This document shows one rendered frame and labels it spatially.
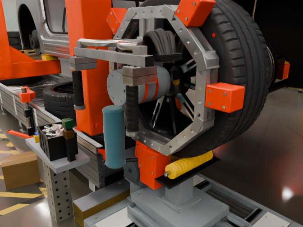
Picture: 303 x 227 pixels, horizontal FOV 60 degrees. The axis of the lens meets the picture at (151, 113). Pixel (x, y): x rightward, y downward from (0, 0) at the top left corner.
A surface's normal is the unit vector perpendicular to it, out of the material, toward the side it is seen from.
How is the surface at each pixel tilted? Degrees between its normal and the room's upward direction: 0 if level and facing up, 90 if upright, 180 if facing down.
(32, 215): 0
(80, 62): 90
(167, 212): 0
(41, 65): 90
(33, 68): 90
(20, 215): 0
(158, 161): 90
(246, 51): 67
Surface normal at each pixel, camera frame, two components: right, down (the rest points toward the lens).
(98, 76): 0.66, 0.24
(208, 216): 0.00, -0.95
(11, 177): 0.47, 0.28
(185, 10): -0.75, 0.21
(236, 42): 0.58, -0.24
